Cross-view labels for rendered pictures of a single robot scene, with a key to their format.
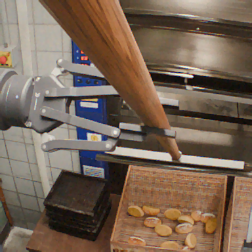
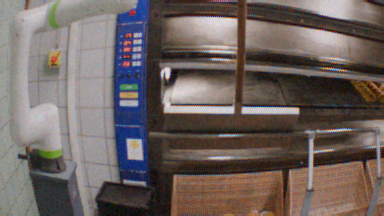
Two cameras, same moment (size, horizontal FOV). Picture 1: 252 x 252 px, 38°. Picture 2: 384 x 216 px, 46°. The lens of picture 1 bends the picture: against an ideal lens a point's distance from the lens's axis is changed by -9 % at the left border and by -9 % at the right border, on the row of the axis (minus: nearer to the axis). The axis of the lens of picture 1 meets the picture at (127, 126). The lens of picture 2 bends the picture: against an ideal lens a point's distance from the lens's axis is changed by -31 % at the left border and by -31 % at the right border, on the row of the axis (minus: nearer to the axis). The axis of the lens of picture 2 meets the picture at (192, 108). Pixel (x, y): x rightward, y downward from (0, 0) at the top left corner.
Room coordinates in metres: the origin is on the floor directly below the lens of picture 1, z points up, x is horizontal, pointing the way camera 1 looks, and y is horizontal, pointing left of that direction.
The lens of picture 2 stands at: (-1.13, 0.39, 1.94)
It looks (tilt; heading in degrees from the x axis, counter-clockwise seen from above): 15 degrees down; 350
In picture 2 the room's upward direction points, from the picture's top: straight up
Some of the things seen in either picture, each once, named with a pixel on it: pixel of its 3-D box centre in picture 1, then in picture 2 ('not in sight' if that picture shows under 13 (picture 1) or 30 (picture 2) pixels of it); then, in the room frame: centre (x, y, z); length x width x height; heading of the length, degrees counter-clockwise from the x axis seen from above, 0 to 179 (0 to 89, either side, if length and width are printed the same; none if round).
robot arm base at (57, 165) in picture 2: not in sight; (40, 158); (0.81, 0.66, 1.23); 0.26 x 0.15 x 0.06; 78
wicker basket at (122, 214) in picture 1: (171, 217); (229, 213); (1.37, -0.23, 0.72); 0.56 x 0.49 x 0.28; 78
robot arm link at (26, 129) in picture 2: not in sight; (21, 77); (0.70, 0.71, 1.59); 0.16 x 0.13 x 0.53; 132
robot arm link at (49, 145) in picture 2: not in sight; (44, 129); (0.79, 0.61, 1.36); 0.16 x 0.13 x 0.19; 132
